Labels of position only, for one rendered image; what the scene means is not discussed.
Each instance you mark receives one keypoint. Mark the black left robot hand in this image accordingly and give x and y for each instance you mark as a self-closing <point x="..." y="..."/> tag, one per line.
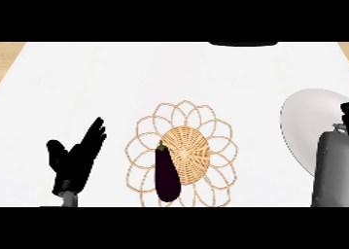
<point x="76" y="159"/>

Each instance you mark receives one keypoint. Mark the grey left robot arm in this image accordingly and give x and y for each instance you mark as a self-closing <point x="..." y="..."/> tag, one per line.
<point x="69" y="199"/>

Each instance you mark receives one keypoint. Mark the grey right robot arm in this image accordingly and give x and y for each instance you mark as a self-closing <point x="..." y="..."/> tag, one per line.
<point x="338" y="170"/>

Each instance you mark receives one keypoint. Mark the white round plate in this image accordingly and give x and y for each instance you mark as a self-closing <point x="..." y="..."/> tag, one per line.
<point x="307" y="126"/>

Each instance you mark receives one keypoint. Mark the woven wicker flower placemat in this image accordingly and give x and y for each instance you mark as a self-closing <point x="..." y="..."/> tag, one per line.
<point x="187" y="154"/>

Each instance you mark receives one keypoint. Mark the dark purple eggplant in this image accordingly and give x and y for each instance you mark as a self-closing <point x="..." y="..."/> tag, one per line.
<point x="166" y="175"/>

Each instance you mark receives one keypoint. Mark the dark appliance edge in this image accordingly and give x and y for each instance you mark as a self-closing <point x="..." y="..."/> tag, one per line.
<point x="243" y="43"/>

